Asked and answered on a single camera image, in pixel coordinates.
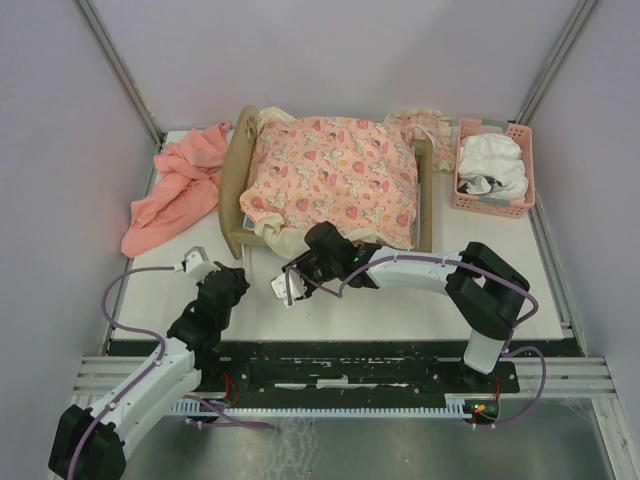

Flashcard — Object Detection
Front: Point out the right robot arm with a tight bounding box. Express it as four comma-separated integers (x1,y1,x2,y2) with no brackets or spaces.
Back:
271,222,539,391

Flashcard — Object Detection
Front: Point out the white slotted cable duct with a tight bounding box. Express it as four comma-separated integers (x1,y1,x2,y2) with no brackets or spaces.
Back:
169,392,501,419

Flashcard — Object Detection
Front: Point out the wooden striped pet bed frame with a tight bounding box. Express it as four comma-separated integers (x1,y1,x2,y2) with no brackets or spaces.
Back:
218,105,434,260

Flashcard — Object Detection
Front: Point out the pink unicorn print mattress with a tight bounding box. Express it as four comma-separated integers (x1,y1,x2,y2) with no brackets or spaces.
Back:
239,107,419,259

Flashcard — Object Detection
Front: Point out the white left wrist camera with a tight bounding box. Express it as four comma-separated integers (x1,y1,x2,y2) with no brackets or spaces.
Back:
173,246,218,281

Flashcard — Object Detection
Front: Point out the left aluminium frame post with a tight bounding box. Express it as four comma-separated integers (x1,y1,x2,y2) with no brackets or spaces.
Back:
71,0,165,147

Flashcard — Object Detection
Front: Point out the right aluminium frame post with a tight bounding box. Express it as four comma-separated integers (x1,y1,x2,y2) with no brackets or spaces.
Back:
516,0,601,125

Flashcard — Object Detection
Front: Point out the small pink frilled pillow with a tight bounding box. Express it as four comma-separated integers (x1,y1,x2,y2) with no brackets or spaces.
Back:
385,109,455,172

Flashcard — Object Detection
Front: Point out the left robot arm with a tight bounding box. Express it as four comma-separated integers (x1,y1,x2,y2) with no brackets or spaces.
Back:
48,262,249,479

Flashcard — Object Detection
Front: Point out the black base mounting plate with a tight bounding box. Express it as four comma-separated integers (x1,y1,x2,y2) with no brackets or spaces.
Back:
198,341,520,403

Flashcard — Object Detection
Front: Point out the pink plastic basket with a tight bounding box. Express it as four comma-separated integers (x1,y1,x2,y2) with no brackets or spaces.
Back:
451,118,535,218

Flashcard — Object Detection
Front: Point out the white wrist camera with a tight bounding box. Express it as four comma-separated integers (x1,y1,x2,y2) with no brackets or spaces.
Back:
173,246,218,281
270,268,309,308

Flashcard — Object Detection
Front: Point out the salmon pink cloth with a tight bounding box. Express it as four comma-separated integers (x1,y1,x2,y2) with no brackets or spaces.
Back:
121,122,232,258

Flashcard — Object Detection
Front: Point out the white cloth in basket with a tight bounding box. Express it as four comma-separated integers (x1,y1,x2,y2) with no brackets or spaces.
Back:
457,133,529,202

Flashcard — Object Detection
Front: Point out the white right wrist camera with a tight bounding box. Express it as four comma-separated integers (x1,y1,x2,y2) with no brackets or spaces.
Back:
270,268,309,308

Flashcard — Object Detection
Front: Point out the aluminium frame post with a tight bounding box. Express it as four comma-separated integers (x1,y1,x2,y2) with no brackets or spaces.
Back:
516,0,601,125
71,0,165,147

